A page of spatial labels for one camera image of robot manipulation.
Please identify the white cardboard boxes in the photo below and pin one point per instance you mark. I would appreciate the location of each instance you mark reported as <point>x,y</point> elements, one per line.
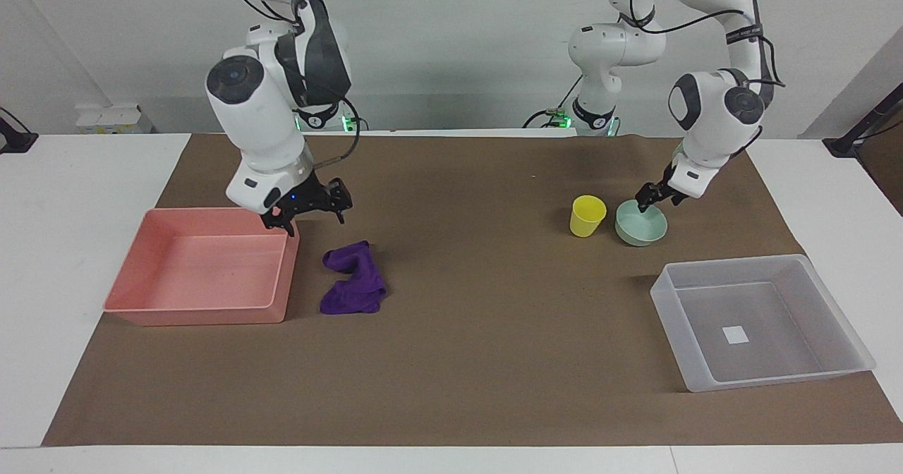
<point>113,120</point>

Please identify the black stand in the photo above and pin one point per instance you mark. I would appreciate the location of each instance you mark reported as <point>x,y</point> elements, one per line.
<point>857,132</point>
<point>15,139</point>

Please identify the light green bowl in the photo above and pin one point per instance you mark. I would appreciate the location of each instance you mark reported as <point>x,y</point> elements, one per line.
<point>638,231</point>

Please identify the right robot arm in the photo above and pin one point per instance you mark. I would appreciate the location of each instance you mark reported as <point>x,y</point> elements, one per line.
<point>261,121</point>

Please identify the clear plastic bin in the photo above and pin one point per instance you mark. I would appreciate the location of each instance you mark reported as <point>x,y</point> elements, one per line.
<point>762,326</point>

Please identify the pink plastic tray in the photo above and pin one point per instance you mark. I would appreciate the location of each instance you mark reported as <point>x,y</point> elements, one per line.
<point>204,269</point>

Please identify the purple cloth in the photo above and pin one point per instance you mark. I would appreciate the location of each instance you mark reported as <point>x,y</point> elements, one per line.
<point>353,283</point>

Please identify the yellow plastic cup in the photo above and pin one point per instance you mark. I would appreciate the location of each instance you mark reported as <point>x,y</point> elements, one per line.
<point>587,217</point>

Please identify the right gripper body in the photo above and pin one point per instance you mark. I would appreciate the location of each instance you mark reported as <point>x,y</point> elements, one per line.
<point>307,195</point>

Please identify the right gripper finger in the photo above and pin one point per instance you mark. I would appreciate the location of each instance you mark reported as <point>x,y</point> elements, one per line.
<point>340,199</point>
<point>281,221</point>

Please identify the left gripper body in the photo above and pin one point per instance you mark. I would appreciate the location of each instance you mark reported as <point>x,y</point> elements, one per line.
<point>670,190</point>

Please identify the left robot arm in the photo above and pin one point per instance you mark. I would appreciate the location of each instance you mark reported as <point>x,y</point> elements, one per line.
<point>712,114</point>

